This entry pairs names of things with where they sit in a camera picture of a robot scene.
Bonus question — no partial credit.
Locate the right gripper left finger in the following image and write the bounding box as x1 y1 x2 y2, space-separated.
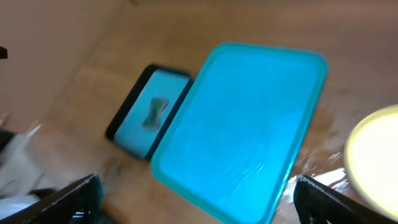
1 174 103 224

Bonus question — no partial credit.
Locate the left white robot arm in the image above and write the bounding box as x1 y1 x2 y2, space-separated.
1 113 55 220

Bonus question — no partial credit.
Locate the small dark water tray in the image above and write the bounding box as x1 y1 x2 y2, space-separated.
105 64 193 160

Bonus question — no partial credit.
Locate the dark green sponge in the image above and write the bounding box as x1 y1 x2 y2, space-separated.
142 98 169 130

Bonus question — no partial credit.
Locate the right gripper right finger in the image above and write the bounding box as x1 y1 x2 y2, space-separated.
294 175 397 224

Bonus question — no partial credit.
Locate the large teal serving tray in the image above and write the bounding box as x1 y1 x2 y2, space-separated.
151 42 328 223

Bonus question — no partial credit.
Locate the yellow plate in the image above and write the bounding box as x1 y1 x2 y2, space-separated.
343 105 397 222

